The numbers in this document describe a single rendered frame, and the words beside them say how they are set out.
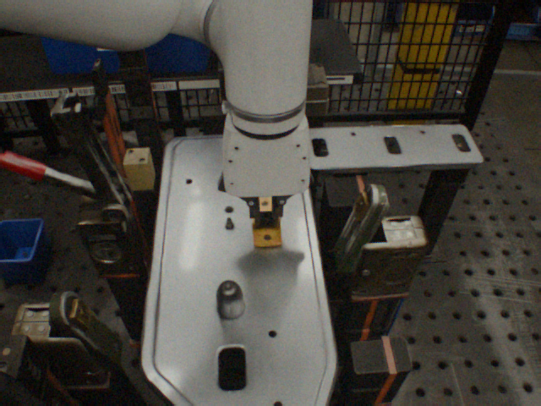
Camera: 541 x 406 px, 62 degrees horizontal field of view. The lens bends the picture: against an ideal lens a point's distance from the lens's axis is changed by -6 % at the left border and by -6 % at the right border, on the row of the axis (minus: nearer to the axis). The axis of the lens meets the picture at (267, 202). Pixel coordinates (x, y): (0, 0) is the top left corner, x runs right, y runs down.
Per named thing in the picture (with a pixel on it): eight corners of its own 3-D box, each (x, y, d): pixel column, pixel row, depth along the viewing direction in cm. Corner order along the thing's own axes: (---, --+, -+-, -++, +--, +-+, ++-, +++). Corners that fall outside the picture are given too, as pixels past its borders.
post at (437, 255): (445, 261, 97) (493, 160, 76) (396, 265, 96) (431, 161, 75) (437, 238, 101) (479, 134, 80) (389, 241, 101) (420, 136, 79)
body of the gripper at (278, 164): (217, 132, 48) (225, 205, 56) (318, 128, 48) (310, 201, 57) (218, 90, 53) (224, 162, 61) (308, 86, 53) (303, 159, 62)
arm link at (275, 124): (221, 117, 46) (223, 141, 48) (311, 114, 47) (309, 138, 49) (221, 71, 52) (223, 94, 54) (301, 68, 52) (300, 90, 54)
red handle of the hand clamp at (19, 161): (123, 209, 58) (-5, 163, 51) (117, 219, 59) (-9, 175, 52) (128, 184, 61) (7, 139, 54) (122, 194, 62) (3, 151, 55)
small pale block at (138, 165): (183, 303, 90) (147, 163, 64) (165, 304, 90) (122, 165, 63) (183, 288, 93) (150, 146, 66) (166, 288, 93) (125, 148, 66)
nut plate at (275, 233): (282, 245, 62) (282, 239, 61) (253, 246, 62) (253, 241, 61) (277, 198, 68) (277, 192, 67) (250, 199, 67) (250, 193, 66)
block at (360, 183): (366, 309, 90) (396, 212, 69) (308, 313, 89) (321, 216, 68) (357, 268, 96) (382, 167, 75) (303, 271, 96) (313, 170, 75)
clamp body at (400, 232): (391, 372, 81) (450, 256, 55) (325, 377, 81) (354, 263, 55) (381, 326, 87) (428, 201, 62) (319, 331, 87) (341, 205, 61)
